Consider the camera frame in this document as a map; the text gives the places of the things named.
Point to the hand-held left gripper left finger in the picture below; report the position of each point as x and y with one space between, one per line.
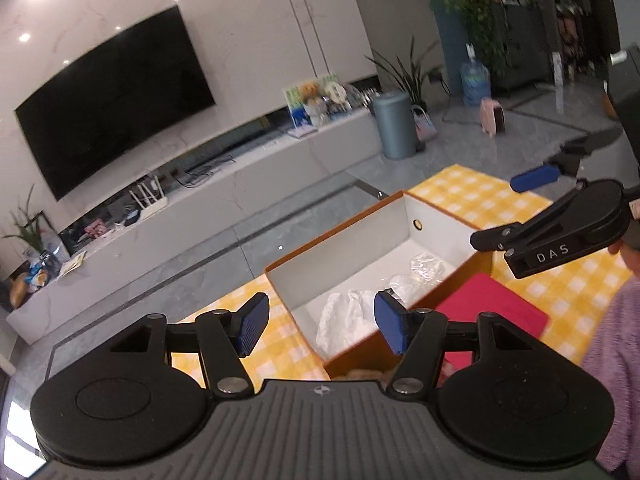
252 322

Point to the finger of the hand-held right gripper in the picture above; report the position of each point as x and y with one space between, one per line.
535 177
555 230

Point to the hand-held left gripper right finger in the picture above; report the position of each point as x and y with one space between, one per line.
392 322

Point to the orange cardboard box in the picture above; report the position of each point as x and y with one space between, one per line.
360 240

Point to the person's right hand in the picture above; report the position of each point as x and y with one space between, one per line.
631 245

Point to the crumpled clear plastic bag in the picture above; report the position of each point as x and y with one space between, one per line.
345 317
422 272

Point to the yellow checked cloth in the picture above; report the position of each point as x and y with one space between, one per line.
480 195

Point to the pink space heater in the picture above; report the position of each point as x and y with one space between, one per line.
492 117

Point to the cluttered dark shelf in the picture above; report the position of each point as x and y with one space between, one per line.
570 35

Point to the red flat pad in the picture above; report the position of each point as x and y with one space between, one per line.
490 305

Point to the blue water bottle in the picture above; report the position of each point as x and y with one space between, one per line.
475 80

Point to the grey cabinet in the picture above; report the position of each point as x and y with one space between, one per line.
522 45

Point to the pastel handbag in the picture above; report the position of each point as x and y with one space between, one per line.
425 127

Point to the white television console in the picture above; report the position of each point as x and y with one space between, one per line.
250 175

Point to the blue-grey trash bin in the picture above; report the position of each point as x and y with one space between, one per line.
394 125

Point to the white router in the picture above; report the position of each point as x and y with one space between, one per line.
147 200

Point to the long-leaf potted plant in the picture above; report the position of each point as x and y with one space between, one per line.
407 72

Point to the tall leafy green plant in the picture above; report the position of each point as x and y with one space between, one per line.
480 15

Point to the pink small box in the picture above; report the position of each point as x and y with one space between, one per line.
95 230

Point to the paper booklet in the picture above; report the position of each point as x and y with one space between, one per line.
74 264

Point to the white plush toy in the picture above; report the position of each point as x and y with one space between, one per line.
336 92

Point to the green picture card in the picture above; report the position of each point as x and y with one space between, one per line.
297 110

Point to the snack bags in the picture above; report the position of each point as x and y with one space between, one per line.
30 280

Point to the brown plush toy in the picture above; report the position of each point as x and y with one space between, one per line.
311 92

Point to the potted grass plant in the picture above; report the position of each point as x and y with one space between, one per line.
30 230

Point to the black flat television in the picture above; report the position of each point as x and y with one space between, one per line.
115 100

